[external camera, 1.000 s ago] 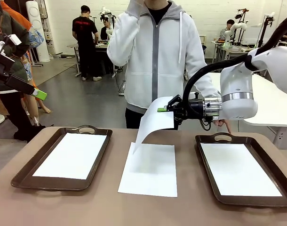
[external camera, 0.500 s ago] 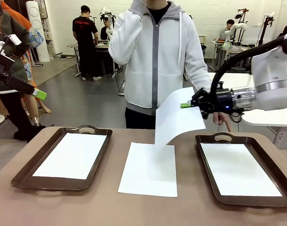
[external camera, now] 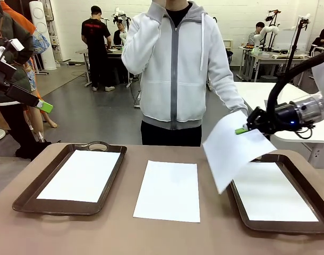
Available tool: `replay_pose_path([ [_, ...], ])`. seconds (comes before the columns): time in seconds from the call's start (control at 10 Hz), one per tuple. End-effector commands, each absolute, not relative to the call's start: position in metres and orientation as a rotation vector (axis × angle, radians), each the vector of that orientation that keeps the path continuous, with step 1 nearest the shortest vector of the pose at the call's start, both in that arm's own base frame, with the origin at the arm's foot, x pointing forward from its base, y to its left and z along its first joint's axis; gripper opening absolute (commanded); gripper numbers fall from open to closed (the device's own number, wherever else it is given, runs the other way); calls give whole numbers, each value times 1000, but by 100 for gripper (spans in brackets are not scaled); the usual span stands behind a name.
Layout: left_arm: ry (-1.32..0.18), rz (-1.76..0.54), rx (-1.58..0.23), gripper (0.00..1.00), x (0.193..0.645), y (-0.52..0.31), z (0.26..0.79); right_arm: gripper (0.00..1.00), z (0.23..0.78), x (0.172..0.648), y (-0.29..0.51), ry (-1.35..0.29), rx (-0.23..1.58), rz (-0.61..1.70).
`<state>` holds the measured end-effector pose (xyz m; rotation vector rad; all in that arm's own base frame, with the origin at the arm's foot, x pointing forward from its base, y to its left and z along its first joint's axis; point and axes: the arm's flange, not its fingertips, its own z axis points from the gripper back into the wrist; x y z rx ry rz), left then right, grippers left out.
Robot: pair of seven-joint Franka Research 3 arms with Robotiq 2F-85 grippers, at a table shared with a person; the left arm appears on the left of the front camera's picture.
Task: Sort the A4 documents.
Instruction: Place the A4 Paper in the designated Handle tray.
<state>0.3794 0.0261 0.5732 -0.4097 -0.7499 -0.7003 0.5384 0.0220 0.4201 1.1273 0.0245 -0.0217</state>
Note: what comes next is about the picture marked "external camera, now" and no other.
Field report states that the white side table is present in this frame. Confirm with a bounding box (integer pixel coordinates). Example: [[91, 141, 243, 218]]
[[232, 81, 324, 168]]

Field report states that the seated man in dark clothes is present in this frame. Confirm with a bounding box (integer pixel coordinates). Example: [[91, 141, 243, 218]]
[[113, 20, 126, 46]]

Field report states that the background workbench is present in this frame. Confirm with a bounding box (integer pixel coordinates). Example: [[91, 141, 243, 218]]
[[76, 46, 131, 86]]

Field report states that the black corrugated cable sleeve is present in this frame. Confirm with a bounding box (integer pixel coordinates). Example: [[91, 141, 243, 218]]
[[266, 48, 324, 117]]

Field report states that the person in dark green jacket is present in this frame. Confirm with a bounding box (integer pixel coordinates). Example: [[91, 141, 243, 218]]
[[0, 0, 53, 162]]

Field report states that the person in light grey hoodie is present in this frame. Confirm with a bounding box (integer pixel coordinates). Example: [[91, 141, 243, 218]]
[[121, 0, 249, 146]]

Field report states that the brown plastic serving tray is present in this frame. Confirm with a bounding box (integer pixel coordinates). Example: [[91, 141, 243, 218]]
[[229, 153, 324, 235], [12, 141, 127, 216]]

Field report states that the seated person in plaid shirt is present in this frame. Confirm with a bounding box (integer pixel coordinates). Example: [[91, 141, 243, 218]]
[[248, 22, 266, 47]]

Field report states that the white box on left wrist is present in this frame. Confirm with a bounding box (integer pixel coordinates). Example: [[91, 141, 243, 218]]
[[8, 38, 25, 52]]

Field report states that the white tower air conditioner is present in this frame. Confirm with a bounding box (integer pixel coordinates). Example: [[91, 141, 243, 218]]
[[28, 0, 58, 71]]

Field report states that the man in black T-shirt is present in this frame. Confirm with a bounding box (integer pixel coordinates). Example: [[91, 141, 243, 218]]
[[81, 5, 116, 92]]

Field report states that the white A4 paper sheet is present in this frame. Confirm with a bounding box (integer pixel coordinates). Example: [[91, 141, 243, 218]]
[[232, 161, 320, 223], [36, 149, 122, 203], [202, 109, 278, 195]]

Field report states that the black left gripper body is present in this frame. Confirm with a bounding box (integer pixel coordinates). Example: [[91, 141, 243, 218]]
[[0, 62, 17, 95]]

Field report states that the white A4 paper stack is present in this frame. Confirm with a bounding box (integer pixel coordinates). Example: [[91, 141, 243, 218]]
[[133, 159, 201, 223]]

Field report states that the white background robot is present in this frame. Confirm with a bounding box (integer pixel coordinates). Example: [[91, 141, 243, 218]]
[[113, 6, 128, 24]]

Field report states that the black camera tripod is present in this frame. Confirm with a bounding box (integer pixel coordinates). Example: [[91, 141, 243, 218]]
[[280, 13, 312, 85]]

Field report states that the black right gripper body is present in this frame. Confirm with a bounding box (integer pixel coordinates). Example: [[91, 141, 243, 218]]
[[269, 103, 301, 132]]

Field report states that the background white desk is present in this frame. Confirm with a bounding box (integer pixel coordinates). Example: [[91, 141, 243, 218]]
[[241, 52, 320, 83]]

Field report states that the person's left forearm grey sleeve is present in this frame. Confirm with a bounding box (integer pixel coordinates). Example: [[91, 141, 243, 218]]
[[215, 79, 249, 117]]

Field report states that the person's right forearm grey sleeve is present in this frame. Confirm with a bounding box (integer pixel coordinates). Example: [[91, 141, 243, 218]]
[[121, 2, 168, 77]]

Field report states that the person in orange clothes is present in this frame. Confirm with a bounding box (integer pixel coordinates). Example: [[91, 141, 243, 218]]
[[0, 0, 58, 129]]

